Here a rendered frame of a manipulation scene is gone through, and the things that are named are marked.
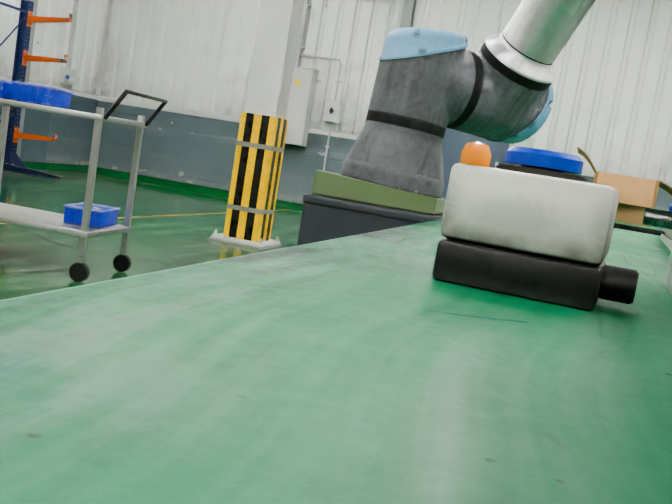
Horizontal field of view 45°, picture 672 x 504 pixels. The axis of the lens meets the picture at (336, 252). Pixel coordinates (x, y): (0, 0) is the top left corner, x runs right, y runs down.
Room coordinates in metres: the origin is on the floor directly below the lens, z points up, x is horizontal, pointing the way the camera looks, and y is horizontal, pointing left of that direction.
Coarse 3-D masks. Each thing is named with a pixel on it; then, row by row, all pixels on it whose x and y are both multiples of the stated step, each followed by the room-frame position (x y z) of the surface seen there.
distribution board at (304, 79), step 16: (304, 80) 11.92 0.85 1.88; (320, 80) 12.10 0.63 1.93; (336, 80) 12.00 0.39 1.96; (304, 96) 11.91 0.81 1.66; (336, 96) 12.01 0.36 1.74; (288, 112) 11.96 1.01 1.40; (304, 112) 11.90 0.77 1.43; (336, 112) 11.92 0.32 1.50; (288, 128) 11.95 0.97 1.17; (304, 128) 11.91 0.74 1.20; (304, 144) 12.03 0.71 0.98
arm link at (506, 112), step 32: (544, 0) 1.14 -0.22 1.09; (576, 0) 1.13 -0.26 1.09; (512, 32) 1.18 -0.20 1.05; (544, 32) 1.15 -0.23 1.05; (512, 64) 1.17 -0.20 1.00; (544, 64) 1.18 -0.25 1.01; (480, 96) 1.18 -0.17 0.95; (512, 96) 1.19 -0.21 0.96; (544, 96) 1.23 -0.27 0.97; (480, 128) 1.21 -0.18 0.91; (512, 128) 1.22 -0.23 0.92
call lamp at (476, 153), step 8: (472, 144) 0.41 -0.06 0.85; (480, 144) 0.41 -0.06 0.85; (464, 152) 0.41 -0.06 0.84; (472, 152) 0.41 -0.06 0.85; (480, 152) 0.41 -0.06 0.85; (488, 152) 0.41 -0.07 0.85; (464, 160) 0.41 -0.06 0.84; (472, 160) 0.41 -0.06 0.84; (480, 160) 0.41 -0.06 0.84; (488, 160) 0.41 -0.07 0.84
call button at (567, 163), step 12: (516, 156) 0.42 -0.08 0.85; (528, 156) 0.42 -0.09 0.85; (540, 156) 0.41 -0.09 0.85; (552, 156) 0.41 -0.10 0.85; (564, 156) 0.41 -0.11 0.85; (576, 156) 0.42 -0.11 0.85; (540, 168) 0.42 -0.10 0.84; (552, 168) 0.41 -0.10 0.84; (564, 168) 0.41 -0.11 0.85; (576, 168) 0.42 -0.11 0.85
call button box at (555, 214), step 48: (480, 192) 0.40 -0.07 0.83; (528, 192) 0.39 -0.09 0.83; (576, 192) 0.39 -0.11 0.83; (480, 240) 0.40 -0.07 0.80; (528, 240) 0.39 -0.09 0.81; (576, 240) 0.39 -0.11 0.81; (480, 288) 0.40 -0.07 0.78; (528, 288) 0.39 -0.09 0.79; (576, 288) 0.38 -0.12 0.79; (624, 288) 0.41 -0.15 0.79
